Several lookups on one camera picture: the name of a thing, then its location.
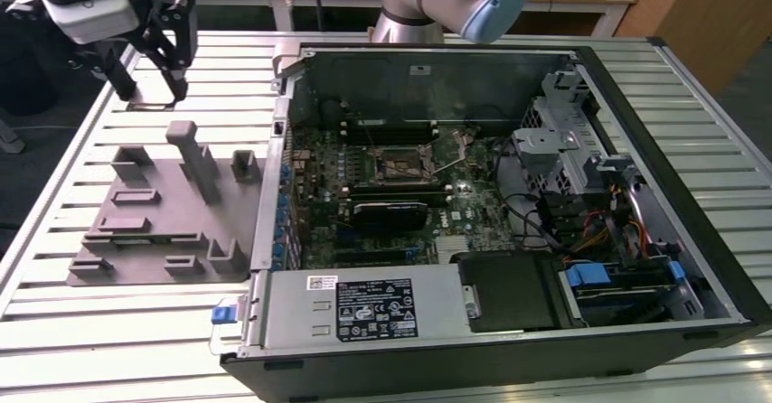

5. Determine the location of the blue disk carrier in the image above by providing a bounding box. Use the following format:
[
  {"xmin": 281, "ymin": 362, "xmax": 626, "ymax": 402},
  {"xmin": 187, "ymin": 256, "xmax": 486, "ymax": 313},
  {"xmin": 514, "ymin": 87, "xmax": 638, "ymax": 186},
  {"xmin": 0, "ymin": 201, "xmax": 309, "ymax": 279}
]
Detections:
[{"xmin": 566, "ymin": 261, "xmax": 610, "ymax": 289}]

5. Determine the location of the blue case latch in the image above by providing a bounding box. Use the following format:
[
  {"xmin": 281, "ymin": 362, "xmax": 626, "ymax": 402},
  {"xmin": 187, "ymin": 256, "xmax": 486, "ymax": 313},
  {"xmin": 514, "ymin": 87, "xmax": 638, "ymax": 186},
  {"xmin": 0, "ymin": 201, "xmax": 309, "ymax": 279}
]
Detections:
[{"xmin": 211, "ymin": 297, "xmax": 237, "ymax": 325}]

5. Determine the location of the silver drive cage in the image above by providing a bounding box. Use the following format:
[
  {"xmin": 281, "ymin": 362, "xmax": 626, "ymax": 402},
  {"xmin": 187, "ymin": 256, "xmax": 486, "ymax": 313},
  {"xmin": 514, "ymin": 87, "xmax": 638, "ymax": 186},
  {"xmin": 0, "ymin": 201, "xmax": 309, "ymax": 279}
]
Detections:
[{"xmin": 510, "ymin": 70, "xmax": 641, "ymax": 201}]

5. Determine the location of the black wire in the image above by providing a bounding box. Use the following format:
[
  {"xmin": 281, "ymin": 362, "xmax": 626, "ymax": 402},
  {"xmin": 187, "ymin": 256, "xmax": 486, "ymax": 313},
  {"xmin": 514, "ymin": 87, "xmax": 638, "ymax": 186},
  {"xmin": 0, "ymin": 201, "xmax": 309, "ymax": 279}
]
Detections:
[{"xmin": 498, "ymin": 136, "xmax": 547, "ymax": 246}]

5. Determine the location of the metal disk bay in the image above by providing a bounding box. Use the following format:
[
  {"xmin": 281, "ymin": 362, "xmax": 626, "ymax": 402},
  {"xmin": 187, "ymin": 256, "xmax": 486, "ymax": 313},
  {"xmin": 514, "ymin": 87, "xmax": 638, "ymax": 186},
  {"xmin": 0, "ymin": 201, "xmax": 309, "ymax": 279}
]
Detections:
[{"xmin": 557, "ymin": 258, "xmax": 710, "ymax": 330}]

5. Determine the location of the small black expansion card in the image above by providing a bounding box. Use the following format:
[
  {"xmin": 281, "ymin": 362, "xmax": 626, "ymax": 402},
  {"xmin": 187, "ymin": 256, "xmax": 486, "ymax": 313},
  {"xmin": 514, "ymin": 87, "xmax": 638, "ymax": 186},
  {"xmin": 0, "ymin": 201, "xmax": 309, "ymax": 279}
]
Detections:
[{"xmin": 351, "ymin": 200, "xmax": 430, "ymax": 233}]

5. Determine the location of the wooden cabinet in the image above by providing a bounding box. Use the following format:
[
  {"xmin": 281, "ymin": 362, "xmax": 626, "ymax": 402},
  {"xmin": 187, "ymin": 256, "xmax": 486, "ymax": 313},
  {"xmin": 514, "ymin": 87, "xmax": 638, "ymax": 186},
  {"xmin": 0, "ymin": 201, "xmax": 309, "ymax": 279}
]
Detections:
[{"xmin": 617, "ymin": 0, "xmax": 772, "ymax": 92}]

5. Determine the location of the black plastic shroud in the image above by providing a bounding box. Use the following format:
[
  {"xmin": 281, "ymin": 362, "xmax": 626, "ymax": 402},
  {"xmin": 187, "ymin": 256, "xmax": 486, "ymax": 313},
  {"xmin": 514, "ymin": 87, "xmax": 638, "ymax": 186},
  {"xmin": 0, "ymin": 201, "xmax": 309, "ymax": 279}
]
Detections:
[{"xmin": 454, "ymin": 251, "xmax": 583, "ymax": 334}]

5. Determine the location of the grey case handle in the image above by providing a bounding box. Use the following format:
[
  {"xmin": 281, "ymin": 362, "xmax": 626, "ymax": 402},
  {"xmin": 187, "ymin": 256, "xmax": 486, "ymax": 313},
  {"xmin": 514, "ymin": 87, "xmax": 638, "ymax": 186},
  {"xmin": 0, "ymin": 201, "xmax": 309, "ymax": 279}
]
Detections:
[{"xmin": 269, "ymin": 42, "xmax": 316, "ymax": 95}]

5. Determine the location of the coloured wire bundle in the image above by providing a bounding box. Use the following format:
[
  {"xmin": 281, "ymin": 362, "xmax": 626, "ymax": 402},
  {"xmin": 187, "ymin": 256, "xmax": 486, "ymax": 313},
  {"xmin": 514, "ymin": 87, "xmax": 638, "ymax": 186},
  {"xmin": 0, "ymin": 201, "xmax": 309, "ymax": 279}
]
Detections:
[{"xmin": 566, "ymin": 185, "xmax": 655, "ymax": 264}]

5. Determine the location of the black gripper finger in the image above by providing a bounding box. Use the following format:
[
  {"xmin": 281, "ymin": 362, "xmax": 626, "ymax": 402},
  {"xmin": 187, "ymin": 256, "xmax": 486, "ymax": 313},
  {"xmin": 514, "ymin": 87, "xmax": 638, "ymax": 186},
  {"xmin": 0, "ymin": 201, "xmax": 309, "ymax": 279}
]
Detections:
[
  {"xmin": 143, "ymin": 0, "xmax": 199, "ymax": 106},
  {"xmin": 4, "ymin": 0, "xmax": 139, "ymax": 102}
]

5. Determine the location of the green RAM stick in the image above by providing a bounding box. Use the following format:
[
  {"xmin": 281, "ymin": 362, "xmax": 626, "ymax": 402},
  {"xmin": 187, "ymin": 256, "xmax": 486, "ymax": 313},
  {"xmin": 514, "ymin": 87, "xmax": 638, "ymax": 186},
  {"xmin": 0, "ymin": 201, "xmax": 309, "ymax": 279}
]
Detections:
[{"xmin": 110, "ymin": 234, "xmax": 197, "ymax": 244}]

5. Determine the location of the metal socket cover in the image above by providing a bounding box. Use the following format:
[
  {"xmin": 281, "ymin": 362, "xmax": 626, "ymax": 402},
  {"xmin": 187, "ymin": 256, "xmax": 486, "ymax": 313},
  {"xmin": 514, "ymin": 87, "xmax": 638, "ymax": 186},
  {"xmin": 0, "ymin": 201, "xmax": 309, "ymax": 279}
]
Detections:
[{"xmin": 419, "ymin": 127, "xmax": 474, "ymax": 174}]

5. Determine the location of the silver chipset heatsink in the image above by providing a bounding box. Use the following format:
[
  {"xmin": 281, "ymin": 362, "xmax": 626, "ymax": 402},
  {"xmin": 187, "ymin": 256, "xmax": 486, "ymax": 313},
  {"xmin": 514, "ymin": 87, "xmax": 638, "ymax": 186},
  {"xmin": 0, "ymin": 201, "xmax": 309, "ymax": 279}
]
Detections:
[{"xmin": 434, "ymin": 234, "xmax": 472, "ymax": 256}]

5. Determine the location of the black PC case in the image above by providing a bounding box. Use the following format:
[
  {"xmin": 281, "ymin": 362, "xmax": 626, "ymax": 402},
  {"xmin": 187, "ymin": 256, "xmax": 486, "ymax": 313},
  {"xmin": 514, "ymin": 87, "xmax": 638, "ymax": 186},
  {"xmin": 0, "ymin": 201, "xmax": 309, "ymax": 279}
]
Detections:
[{"xmin": 207, "ymin": 41, "xmax": 772, "ymax": 395}]

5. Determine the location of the silver CPU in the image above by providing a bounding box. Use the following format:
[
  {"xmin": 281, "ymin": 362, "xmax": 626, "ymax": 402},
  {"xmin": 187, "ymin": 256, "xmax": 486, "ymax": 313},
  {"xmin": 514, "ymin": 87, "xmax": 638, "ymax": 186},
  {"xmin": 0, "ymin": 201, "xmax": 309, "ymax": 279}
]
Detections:
[{"xmin": 125, "ymin": 98, "xmax": 183, "ymax": 112}]

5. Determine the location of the green motherboard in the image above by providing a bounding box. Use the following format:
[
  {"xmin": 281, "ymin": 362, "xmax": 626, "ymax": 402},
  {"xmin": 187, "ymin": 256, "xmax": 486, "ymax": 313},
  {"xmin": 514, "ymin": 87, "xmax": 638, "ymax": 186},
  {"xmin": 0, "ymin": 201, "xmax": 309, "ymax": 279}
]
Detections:
[{"xmin": 281, "ymin": 122, "xmax": 543, "ymax": 271}]

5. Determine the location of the CPU socket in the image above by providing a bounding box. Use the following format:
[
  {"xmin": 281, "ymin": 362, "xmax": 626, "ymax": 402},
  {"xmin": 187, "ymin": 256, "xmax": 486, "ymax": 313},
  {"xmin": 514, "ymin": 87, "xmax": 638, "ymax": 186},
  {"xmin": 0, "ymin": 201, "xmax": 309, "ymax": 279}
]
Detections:
[{"xmin": 372, "ymin": 145, "xmax": 439, "ymax": 183}]

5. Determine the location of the grey parts rack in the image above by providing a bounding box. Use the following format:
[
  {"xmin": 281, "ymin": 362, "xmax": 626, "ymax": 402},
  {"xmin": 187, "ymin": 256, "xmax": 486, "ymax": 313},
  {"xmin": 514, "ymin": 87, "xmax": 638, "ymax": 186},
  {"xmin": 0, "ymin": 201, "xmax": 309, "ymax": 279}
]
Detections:
[{"xmin": 64, "ymin": 120, "xmax": 267, "ymax": 288}]

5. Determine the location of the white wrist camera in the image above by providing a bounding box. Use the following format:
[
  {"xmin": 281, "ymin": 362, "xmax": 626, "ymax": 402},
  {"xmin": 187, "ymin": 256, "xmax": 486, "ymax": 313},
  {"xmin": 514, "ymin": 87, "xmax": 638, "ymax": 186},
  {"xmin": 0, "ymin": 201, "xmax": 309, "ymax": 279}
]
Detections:
[{"xmin": 34, "ymin": 0, "xmax": 144, "ymax": 46}]

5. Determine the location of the black RAM slot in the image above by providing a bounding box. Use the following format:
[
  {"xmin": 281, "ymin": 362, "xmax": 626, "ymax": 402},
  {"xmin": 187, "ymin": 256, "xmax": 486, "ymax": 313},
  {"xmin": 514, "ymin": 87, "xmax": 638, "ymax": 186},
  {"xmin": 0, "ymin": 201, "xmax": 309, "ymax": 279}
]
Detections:
[
  {"xmin": 342, "ymin": 120, "xmax": 439, "ymax": 128},
  {"xmin": 340, "ymin": 183, "xmax": 452, "ymax": 192},
  {"xmin": 342, "ymin": 126, "xmax": 439, "ymax": 134},
  {"xmin": 342, "ymin": 131, "xmax": 439, "ymax": 139},
  {"xmin": 340, "ymin": 193, "xmax": 452, "ymax": 202},
  {"xmin": 342, "ymin": 198, "xmax": 452, "ymax": 207},
  {"xmin": 340, "ymin": 189, "xmax": 452, "ymax": 197},
  {"xmin": 343, "ymin": 136, "xmax": 439, "ymax": 145}
]

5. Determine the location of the silver power supply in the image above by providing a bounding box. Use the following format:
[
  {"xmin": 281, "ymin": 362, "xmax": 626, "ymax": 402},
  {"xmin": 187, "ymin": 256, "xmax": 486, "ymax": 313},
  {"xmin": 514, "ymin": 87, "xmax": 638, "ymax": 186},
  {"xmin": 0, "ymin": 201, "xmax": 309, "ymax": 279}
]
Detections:
[{"xmin": 257, "ymin": 265, "xmax": 478, "ymax": 350}]

